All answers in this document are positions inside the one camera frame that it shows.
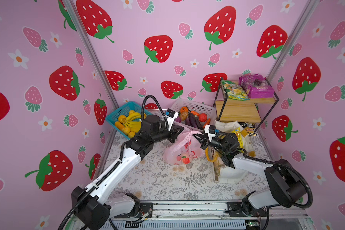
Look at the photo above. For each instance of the white paper grocery bag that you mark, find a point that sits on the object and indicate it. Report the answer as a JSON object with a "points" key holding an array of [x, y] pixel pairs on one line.
{"points": [[236, 162]]}

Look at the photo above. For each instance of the purple eggplant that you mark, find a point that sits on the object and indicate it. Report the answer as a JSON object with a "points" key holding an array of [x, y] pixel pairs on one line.
{"points": [[192, 120]]}

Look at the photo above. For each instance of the pink plastic grocery bag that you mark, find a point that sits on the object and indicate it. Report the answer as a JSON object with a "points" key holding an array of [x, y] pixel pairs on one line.
{"points": [[184, 150]]}

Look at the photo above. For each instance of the red bell pepper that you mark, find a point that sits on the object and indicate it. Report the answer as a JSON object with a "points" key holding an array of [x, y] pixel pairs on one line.
{"points": [[202, 117]]}

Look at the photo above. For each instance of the white plastic basket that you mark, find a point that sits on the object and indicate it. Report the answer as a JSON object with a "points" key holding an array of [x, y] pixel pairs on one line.
{"points": [[196, 107]]}

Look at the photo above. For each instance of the purple snack bag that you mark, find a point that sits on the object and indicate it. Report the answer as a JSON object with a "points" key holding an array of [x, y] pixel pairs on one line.
{"points": [[256, 86]]}

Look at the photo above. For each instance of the small orange pumpkin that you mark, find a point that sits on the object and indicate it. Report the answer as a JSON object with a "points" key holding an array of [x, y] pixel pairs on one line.
{"points": [[184, 109]]}

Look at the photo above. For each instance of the brown potato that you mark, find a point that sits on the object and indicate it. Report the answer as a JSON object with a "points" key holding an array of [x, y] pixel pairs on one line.
{"points": [[183, 116]]}

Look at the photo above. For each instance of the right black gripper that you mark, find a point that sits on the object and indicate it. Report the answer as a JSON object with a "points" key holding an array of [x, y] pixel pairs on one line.
{"points": [[204, 142]]}

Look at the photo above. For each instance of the orange carrot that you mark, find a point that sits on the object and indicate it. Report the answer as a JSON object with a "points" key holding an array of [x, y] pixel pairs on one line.
{"points": [[207, 122]]}

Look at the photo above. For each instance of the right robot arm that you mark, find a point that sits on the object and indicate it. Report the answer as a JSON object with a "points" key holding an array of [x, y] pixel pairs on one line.
{"points": [[286, 186]]}

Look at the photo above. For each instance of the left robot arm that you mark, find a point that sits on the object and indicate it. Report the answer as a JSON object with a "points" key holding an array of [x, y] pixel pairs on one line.
{"points": [[89, 203]]}

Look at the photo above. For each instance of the black wire wooden shelf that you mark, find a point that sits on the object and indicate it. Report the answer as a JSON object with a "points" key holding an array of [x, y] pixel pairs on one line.
{"points": [[229, 110]]}

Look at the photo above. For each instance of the black yellow chips bag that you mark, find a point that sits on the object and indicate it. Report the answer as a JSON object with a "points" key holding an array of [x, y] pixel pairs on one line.
{"points": [[249, 127]]}

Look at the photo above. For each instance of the yellow lemon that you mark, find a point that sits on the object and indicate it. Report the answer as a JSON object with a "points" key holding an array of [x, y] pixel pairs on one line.
{"points": [[131, 134]]}

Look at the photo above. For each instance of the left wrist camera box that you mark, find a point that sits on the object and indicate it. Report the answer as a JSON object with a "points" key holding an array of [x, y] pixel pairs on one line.
{"points": [[170, 116]]}

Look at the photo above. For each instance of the green yellow snack bag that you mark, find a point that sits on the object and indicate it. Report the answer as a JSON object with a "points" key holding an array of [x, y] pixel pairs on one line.
{"points": [[234, 91]]}

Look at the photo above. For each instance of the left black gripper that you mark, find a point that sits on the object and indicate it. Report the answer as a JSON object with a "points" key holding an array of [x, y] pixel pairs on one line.
{"points": [[172, 135]]}

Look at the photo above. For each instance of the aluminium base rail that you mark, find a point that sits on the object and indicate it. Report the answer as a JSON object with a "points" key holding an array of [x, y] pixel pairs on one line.
{"points": [[198, 215]]}

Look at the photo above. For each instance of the teal plastic basket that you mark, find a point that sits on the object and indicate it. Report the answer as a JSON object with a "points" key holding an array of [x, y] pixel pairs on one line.
{"points": [[120, 115]]}

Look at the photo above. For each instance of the yellow banana bunch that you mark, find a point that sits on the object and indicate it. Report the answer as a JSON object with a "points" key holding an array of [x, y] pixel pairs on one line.
{"points": [[133, 121]]}

